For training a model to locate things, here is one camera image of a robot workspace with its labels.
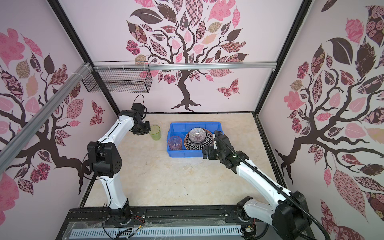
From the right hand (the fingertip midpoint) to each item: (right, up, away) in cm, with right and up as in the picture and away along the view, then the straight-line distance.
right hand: (210, 148), depth 82 cm
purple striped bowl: (-7, +7, +15) cm, 18 cm away
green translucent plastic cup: (-37, +8, +20) cm, 43 cm away
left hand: (-40, +8, +11) cm, 42 cm away
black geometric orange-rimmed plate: (0, +2, +16) cm, 16 cm away
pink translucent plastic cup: (-22, +1, +13) cm, 25 cm away
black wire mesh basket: (-71, +51, +39) cm, 95 cm away
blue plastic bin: (-19, +10, +26) cm, 33 cm away
